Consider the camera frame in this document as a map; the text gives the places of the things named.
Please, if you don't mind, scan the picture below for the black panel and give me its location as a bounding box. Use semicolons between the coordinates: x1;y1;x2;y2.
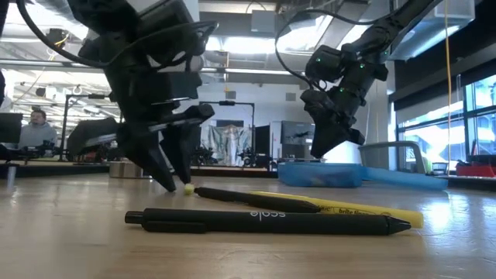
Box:
254;124;272;157

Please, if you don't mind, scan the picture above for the black cabinet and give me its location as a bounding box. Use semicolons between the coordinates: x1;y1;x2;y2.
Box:
281;120;317;160

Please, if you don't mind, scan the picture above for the black monitor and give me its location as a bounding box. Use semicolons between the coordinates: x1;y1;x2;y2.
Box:
0;112;23;144

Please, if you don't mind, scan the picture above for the grey office chair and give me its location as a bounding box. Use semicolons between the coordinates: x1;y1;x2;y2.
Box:
358;140;428;174

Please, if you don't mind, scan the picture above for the person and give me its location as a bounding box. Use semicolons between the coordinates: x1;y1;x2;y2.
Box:
17;108;59;150

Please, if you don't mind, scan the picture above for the red bin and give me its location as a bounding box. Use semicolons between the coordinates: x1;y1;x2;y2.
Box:
456;160;496;178

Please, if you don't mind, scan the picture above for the black marker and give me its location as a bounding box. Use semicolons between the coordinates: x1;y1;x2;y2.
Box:
193;187;322;215

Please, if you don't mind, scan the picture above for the grey ceiling box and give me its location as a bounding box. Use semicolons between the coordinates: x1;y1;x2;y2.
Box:
250;9;277;34

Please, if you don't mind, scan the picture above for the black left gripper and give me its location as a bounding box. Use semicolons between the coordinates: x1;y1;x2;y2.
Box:
67;50;216;193

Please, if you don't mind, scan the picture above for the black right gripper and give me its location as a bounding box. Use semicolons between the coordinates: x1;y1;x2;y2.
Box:
300;64;389;159

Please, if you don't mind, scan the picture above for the grey draped cloth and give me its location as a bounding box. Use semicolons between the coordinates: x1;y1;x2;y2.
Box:
203;124;253;167

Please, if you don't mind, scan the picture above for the ceiling light strip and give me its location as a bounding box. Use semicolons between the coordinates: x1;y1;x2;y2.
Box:
224;68;295;76

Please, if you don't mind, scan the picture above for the black ceiling device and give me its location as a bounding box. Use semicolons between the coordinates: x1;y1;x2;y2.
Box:
43;27;70;50

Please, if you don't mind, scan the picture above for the black aluminium frame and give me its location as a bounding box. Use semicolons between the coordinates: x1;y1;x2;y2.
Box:
0;162;496;191

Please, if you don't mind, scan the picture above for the table lamp white shade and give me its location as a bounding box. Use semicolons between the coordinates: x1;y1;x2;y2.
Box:
108;0;205;180

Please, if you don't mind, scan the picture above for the black pen white print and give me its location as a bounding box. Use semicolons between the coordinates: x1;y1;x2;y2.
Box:
124;208;412;236

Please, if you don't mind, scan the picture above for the blue plastic supply box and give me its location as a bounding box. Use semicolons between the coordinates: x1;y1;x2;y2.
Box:
277;161;450;191

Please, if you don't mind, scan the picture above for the black background robot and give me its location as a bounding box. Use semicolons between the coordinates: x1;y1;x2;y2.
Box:
191;146;218;167
236;146;272;168

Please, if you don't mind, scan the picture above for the yellow highlighter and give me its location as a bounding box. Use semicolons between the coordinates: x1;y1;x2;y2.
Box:
250;190;425;229

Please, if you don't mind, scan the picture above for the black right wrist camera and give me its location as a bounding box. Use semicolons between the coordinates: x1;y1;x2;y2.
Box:
305;45;346;83

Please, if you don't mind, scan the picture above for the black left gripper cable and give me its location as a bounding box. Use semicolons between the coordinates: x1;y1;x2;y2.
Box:
15;0;220;71

